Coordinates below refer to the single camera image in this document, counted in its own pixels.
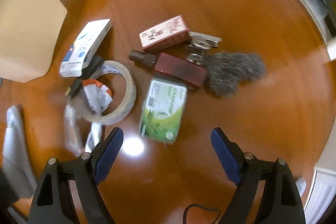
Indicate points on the white blue medicine box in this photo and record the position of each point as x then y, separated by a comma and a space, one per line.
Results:
84, 47

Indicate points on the white radiator panel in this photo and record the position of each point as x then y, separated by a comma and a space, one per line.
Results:
321, 194

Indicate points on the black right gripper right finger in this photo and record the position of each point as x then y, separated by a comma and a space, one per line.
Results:
280, 202

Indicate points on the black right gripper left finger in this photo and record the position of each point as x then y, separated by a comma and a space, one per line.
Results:
52, 201

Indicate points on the steel wool scrubber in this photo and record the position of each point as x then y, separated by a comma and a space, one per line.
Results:
225, 71

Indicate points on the pink printed carton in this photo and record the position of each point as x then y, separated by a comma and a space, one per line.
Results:
164, 35

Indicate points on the right white slipper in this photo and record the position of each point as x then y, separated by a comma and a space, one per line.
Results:
301, 185

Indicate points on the left white slipper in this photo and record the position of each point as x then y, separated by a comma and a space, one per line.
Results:
16, 164

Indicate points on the beige plastic trash bin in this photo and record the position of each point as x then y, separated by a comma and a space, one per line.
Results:
29, 32

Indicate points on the silver metal clip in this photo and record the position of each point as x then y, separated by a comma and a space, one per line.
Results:
199, 44

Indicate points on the orange white wrapper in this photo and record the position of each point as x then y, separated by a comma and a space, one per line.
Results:
97, 97

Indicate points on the clear tape roll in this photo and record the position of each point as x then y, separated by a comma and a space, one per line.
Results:
121, 104

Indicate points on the white slipper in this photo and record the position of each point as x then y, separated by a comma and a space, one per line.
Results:
301, 185
16, 164

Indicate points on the small black lighter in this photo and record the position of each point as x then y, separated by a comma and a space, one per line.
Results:
87, 72

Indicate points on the dark red perfume bottle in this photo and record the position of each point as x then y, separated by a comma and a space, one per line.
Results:
175, 68

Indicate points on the green floss pick box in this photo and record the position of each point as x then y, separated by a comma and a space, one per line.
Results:
162, 110

